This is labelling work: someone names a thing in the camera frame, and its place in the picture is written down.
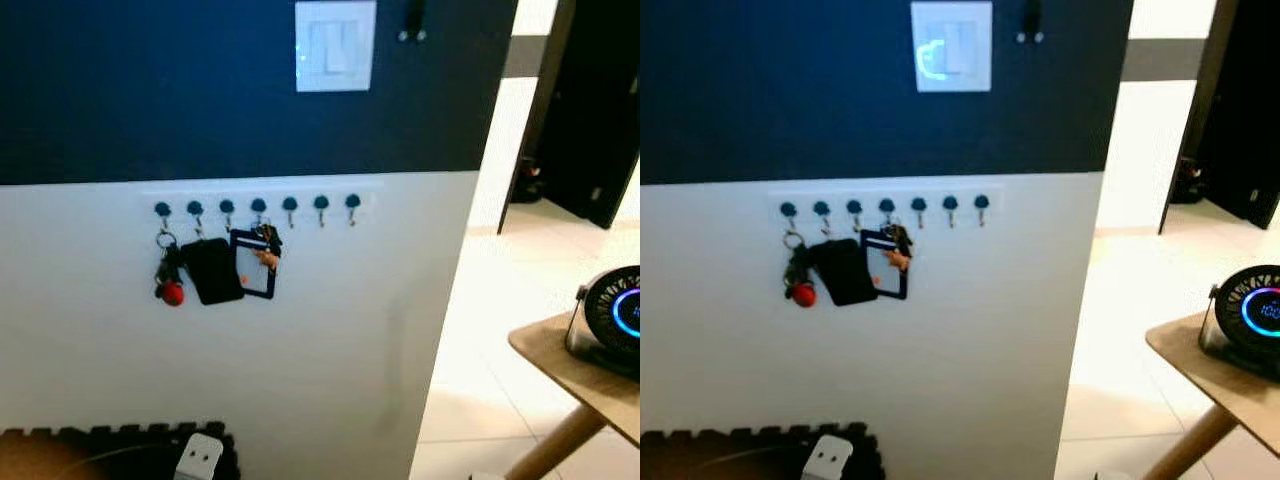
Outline black round fan glowing ring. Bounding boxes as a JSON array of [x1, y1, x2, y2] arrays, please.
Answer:
[[1198, 264, 1280, 379], [565, 265, 641, 379]]

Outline wide black door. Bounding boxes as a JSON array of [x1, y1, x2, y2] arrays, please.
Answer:
[[1160, 0, 1280, 236], [497, 0, 641, 233]]

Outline blue badge card holder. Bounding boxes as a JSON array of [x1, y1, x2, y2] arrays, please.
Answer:
[[229, 228, 278, 300], [860, 228, 909, 301]]

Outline white wall light switch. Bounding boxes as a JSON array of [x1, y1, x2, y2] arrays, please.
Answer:
[[911, 0, 994, 93], [295, 0, 378, 93]]

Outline dark item in doorway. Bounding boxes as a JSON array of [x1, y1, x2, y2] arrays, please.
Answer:
[[513, 158, 547, 206], [1170, 158, 1207, 206]]

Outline white key rack strip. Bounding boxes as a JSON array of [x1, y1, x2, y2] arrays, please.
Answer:
[[768, 185, 1005, 227], [140, 185, 382, 227]]

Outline keys with red ball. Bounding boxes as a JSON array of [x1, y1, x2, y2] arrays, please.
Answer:
[[783, 232, 818, 308], [153, 230, 188, 307]]

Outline black card pouch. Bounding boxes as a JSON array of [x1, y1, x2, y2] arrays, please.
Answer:
[[180, 238, 246, 306], [808, 238, 879, 307]]

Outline black wall fitting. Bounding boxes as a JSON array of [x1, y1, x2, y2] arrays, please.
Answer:
[[398, 0, 429, 43], [1017, 0, 1046, 44]]

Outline keys with orange fob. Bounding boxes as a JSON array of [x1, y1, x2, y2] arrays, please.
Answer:
[[252, 224, 283, 271], [884, 224, 913, 273]]

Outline black foam floor mat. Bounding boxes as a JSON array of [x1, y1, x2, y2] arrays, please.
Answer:
[[640, 422, 886, 480], [0, 422, 241, 480]]

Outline light wooden table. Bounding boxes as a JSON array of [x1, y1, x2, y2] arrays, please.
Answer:
[[1143, 312, 1280, 480], [505, 312, 641, 480]]

